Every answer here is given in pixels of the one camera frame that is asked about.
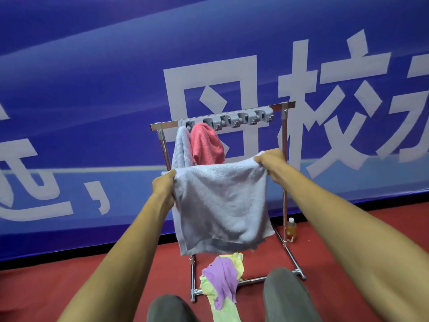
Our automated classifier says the person's right forearm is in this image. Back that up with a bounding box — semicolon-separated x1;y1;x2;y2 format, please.
270;162;429;322

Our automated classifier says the purple cloth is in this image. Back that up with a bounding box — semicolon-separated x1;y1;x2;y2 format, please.
201;257;239;310

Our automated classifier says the chrome metal rack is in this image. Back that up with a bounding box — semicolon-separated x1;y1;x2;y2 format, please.
150;101;307;304

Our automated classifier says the person's left forearm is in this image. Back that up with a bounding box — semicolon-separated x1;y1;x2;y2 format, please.
58;193;173;322

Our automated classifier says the grey hook rail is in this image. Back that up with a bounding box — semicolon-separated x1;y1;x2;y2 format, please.
178;106;275;132

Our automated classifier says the person's left hand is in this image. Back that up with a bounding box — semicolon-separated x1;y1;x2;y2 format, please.
152;169;177;209

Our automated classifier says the person's right hand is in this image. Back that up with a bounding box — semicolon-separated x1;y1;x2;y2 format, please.
254;148;289;184

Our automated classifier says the person's left leg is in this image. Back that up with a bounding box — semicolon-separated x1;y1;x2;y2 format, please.
146;294;201;322

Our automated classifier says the blue banner with white print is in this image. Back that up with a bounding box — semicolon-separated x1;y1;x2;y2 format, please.
0;0;429;262

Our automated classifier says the person's leg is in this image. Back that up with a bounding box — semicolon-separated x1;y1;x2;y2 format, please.
146;294;201;322
263;267;323;322

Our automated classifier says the yellow cloth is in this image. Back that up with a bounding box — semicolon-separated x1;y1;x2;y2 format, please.
199;253;244;322

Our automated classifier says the person's right leg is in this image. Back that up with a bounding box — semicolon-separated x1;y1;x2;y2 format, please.
263;267;323;322

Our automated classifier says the pink towel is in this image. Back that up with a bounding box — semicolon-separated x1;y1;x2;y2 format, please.
190;123;225;165

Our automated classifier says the light grey hanging towel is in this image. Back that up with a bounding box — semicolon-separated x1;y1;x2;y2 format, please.
171;126;194;169

